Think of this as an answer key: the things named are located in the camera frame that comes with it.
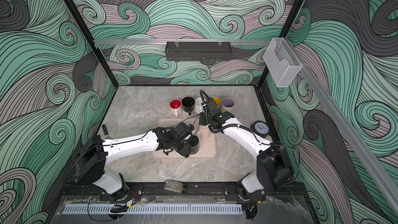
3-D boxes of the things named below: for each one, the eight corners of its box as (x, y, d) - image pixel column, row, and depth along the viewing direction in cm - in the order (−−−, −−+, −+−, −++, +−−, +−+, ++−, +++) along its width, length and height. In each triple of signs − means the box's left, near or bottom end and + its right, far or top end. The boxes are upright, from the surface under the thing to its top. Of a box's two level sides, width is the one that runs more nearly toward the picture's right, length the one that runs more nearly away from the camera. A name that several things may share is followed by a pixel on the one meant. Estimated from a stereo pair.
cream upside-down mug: (169, 119, 103) (167, 111, 97) (171, 106, 110) (169, 98, 104) (181, 119, 103) (180, 111, 97) (182, 106, 110) (181, 98, 104)
